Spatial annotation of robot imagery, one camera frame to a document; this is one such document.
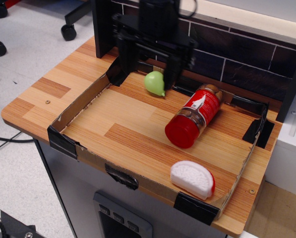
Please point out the dark brick-pattern backsplash panel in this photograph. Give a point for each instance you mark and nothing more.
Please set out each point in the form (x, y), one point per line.
(263, 69)

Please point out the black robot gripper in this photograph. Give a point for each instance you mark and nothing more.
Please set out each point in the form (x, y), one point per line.
(155, 31)

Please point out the green toy pear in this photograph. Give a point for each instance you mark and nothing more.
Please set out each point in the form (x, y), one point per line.
(154, 83)

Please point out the cardboard fence with black tape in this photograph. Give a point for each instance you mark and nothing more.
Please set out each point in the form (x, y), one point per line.
(121, 129)

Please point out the black metal bracket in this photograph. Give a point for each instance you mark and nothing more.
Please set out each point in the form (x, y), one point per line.
(13, 228)

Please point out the white and red toy slice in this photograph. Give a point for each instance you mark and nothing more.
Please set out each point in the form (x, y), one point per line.
(193, 178)

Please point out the white side cabinet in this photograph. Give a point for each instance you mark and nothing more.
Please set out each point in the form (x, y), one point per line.
(281, 170)

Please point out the red-capped basil spice bottle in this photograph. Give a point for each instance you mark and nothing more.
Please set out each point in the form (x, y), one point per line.
(191, 120)

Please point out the grey cabinet control panel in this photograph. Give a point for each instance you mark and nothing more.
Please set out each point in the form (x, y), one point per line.
(116, 221)

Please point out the black office chair base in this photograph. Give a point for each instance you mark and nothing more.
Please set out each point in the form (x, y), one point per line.
(68, 30)

